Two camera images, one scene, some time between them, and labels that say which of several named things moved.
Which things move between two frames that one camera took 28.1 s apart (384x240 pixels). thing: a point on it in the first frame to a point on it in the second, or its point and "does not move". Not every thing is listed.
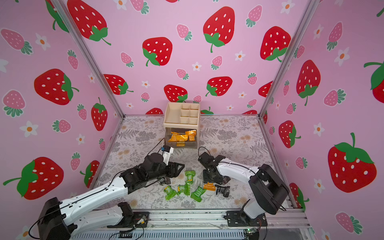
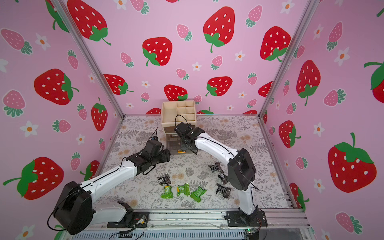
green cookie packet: x=196 y=195 does not move
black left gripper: x=175 y=172 to x=166 y=156
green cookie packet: x=185 y=189 does not move
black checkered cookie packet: x=165 y=180 does not move
